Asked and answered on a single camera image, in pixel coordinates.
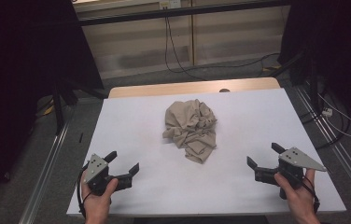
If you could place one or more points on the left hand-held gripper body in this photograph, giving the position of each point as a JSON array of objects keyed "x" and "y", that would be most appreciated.
[{"x": 97, "y": 174}]

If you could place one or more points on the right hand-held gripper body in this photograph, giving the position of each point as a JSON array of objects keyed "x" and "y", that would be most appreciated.
[{"x": 292, "y": 169}]

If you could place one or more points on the beige pants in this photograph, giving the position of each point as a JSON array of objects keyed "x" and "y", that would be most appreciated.
[{"x": 190, "y": 129}]

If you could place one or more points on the person's left hand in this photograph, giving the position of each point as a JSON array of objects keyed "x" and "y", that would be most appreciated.
[{"x": 97, "y": 202}]

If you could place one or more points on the person's right hand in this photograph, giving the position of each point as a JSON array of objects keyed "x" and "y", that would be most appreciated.
[{"x": 298, "y": 197}]

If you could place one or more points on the white table mat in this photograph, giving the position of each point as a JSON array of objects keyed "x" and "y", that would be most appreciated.
[{"x": 151, "y": 186}]

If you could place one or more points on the small black floor object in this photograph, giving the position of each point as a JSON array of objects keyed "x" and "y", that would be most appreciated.
[{"x": 81, "y": 137}]

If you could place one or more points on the white power strip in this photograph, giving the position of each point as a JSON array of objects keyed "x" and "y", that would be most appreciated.
[{"x": 327, "y": 112}]

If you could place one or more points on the black stand leg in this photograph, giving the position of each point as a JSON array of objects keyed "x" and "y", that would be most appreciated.
[
  {"x": 312, "y": 81},
  {"x": 59, "y": 109}
]

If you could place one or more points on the yellow floor tape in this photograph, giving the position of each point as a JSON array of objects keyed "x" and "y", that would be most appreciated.
[{"x": 49, "y": 110}]

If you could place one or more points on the light wooden table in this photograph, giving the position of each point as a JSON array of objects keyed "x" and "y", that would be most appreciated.
[{"x": 176, "y": 88}]

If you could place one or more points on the black curtain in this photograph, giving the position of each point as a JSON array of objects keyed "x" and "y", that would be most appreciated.
[
  {"x": 338, "y": 46},
  {"x": 15, "y": 77}
]

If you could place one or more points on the aluminium floor rail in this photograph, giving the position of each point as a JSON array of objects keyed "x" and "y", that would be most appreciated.
[
  {"x": 335, "y": 146},
  {"x": 44, "y": 177}
]

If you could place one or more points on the black horizontal frame bar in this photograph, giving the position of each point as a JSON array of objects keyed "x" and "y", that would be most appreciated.
[{"x": 176, "y": 12}]

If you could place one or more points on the white wall socket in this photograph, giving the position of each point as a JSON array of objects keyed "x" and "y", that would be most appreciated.
[{"x": 170, "y": 3}]

